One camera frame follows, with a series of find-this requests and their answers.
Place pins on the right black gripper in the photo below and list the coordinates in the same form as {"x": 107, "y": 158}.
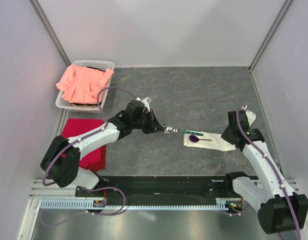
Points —
{"x": 225, "y": 136}

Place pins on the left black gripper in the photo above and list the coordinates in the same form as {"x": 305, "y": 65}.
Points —
{"x": 154, "y": 126}

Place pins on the green handled metal spoon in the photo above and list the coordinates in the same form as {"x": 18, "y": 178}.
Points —
{"x": 169, "y": 129}

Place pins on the white cloth napkin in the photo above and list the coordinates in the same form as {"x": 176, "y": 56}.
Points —
{"x": 211, "y": 141}

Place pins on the purple handled spoon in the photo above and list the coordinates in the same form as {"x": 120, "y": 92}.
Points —
{"x": 194, "y": 138}

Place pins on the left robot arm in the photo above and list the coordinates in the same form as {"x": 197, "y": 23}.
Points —
{"x": 61, "y": 161}

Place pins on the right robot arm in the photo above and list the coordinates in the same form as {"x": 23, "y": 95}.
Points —
{"x": 279, "y": 207}

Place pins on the red folded cloth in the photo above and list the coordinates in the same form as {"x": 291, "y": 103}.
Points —
{"x": 95, "y": 160}

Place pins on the salmon pink cloth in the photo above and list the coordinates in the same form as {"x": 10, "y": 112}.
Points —
{"x": 81, "y": 85}

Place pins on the white plastic basket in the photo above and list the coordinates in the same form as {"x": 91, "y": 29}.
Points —
{"x": 84, "y": 108}

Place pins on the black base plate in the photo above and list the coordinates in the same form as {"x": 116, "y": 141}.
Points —
{"x": 166, "y": 186}

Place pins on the slotted cable duct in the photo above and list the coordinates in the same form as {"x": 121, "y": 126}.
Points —
{"x": 84, "y": 204}

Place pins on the right aluminium frame post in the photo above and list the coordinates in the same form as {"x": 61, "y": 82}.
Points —
{"x": 270, "y": 33}

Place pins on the aluminium frame post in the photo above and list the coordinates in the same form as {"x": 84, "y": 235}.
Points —
{"x": 270, "y": 33}
{"x": 49, "y": 30}

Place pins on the left aluminium frame post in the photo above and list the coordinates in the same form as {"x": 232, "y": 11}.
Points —
{"x": 49, "y": 30}

